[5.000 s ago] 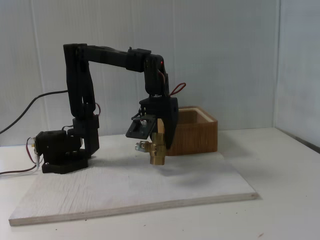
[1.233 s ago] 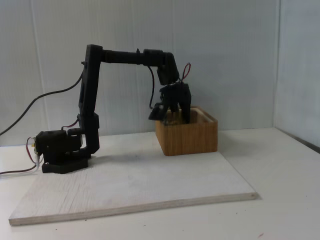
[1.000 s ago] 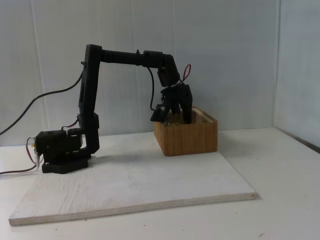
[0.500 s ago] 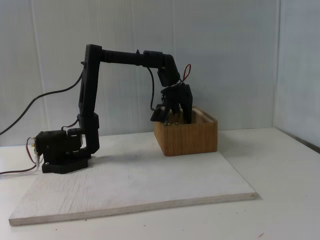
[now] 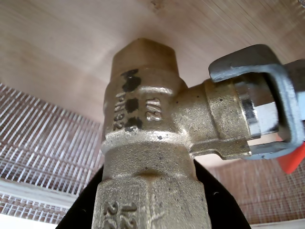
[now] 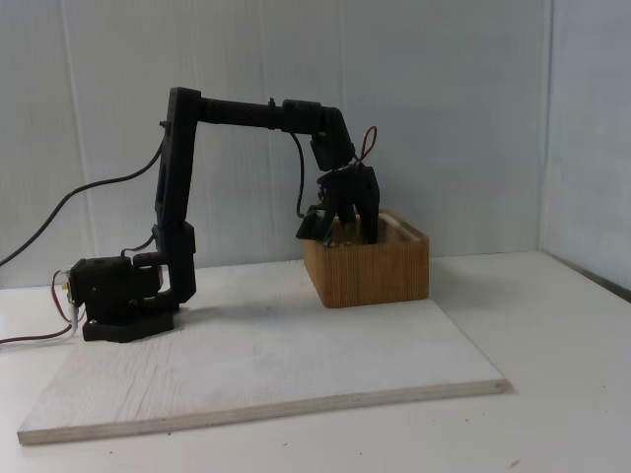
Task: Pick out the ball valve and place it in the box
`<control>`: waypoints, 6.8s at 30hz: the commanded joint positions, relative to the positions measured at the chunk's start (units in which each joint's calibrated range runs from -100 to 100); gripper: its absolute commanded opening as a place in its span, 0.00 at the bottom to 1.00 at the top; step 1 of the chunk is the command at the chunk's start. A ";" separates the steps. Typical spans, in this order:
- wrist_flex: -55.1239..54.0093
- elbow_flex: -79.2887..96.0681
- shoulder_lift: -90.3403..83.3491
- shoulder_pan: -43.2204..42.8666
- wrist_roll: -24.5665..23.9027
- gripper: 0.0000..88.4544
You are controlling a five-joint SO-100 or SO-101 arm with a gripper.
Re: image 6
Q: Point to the slatted wooden box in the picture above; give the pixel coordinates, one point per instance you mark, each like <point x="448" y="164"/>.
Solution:
<point x="374" y="276"/>

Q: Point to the white painted plywood board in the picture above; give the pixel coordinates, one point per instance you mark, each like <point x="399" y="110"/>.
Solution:
<point x="222" y="374"/>

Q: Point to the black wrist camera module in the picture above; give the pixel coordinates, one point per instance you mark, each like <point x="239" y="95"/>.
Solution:
<point x="313" y="224"/>

